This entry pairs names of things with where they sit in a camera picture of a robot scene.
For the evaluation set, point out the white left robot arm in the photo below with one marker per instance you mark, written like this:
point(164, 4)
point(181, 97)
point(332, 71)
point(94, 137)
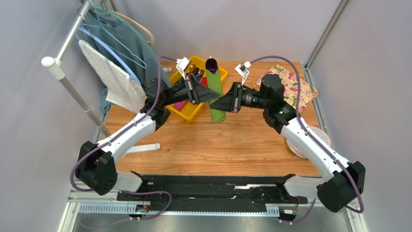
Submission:
point(96, 166)

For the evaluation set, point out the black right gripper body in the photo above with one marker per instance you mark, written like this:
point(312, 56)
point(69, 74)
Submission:
point(237, 98)

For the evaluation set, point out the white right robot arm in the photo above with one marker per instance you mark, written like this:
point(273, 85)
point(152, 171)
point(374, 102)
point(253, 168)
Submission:
point(341, 181)

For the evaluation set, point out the white towel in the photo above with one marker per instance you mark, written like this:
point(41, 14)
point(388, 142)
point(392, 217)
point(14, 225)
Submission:
point(122, 89)

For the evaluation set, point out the aluminium frame rail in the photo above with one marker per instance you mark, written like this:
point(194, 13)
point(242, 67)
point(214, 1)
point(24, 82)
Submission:
point(88, 211)

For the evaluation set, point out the grey-green t-shirt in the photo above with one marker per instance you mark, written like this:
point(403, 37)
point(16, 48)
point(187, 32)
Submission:
point(130, 37)

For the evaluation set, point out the pink rolled napkin in bin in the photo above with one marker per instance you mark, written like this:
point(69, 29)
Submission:
point(179, 105)

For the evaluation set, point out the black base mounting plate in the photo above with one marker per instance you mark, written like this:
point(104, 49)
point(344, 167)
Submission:
point(212, 193)

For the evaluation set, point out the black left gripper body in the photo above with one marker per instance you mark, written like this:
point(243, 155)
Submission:
point(194, 96)

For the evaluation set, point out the wooden clothes hanger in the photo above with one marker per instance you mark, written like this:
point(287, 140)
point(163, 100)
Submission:
point(110, 8)

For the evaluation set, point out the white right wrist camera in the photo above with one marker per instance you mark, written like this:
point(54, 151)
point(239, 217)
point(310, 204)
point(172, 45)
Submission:
point(243, 71)

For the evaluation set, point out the blue wire hanger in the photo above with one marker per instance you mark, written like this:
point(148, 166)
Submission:
point(85, 29)

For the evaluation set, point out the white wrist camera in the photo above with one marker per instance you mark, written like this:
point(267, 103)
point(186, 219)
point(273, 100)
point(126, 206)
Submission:
point(182, 65)
point(243, 71)

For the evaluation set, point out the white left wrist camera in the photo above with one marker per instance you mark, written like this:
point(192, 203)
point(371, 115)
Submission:
point(182, 65)

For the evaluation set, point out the dark purple spoon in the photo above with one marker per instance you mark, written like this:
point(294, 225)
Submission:
point(211, 65)

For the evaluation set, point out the floral patterned tray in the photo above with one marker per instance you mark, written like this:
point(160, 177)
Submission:
point(307, 92)

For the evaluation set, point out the yellow plastic cutlery bin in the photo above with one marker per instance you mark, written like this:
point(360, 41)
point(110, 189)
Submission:
point(188, 111)

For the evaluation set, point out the red rolled napkin in bin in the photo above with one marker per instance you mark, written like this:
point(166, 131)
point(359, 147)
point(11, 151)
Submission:
point(203, 81)

